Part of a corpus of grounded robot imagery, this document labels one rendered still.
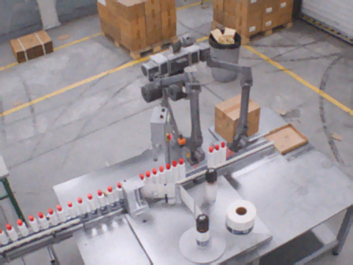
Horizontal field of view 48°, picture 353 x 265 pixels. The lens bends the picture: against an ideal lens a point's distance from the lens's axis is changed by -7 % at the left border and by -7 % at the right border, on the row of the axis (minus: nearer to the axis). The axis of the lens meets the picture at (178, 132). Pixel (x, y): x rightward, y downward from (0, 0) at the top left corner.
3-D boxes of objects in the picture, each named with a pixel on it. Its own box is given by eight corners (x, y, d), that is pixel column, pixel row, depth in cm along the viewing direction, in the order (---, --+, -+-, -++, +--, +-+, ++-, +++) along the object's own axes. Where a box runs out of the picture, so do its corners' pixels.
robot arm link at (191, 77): (199, 69, 288) (188, 69, 282) (202, 88, 289) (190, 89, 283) (163, 78, 324) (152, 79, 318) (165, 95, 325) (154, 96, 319)
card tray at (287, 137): (281, 154, 339) (281, 151, 337) (263, 136, 357) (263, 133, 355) (307, 142, 349) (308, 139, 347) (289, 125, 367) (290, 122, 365)
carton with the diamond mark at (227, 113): (232, 146, 347) (233, 120, 330) (213, 131, 363) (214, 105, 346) (258, 132, 360) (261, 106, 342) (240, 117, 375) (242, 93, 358)
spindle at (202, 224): (199, 251, 265) (199, 225, 246) (193, 241, 271) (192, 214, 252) (211, 245, 267) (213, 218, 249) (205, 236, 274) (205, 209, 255)
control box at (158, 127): (151, 143, 288) (149, 121, 275) (156, 128, 300) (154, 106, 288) (166, 144, 286) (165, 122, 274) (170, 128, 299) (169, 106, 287)
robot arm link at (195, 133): (196, 82, 293) (183, 83, 287) (202, 82, 289) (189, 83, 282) (200, 144, 297) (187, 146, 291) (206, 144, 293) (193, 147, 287)
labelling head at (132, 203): (131, 217, 290) (126, 193, 273) (124, 205, 299) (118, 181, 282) (149, 210, 294) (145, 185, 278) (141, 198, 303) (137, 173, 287)
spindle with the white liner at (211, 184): (208, 205, 296) (209, 177, 277) (202, 197, 302) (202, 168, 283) (219, 200, 299) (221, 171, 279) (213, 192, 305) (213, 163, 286)
